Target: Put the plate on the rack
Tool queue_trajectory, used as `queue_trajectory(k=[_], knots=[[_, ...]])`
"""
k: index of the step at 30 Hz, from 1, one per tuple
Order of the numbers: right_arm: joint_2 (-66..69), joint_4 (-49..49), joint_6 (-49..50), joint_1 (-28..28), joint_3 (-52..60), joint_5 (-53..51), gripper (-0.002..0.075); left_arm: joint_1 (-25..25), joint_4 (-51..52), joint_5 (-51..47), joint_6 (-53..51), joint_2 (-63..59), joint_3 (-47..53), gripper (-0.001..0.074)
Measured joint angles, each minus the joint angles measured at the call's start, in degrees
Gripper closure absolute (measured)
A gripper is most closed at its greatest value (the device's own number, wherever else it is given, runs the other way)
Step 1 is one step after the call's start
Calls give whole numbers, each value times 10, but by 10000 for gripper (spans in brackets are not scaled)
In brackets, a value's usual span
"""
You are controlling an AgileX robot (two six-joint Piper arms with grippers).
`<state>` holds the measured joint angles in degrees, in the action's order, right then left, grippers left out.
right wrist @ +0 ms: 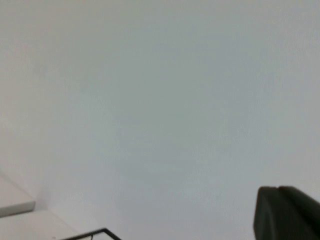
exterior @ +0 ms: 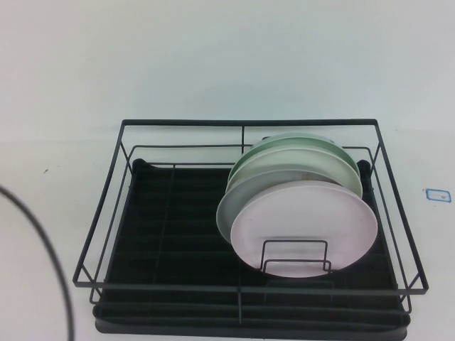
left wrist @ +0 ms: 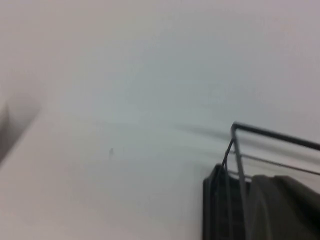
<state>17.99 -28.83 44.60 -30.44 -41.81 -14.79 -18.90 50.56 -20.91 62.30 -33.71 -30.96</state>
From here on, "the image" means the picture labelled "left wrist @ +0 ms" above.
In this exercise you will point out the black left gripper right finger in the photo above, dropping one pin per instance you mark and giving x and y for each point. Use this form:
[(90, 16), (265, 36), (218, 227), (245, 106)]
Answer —
[(302, 200)]

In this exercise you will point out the black plastic drip tray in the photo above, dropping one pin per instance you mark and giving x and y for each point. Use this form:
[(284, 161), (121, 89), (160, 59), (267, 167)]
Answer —
[(210, 212)]

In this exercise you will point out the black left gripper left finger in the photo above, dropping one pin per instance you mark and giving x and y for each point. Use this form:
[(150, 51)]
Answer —
[(262, 212)]

